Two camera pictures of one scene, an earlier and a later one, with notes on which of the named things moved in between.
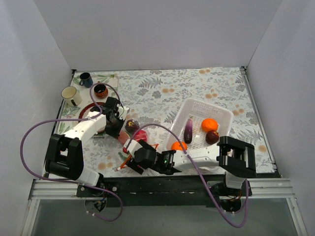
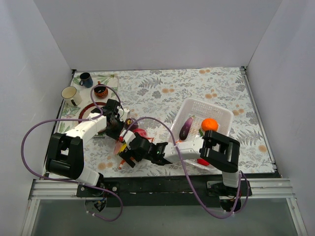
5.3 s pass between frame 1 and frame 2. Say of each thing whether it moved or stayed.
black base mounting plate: stayed
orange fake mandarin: stayed
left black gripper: stayed
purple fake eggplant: moved
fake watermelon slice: moved
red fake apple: stayed
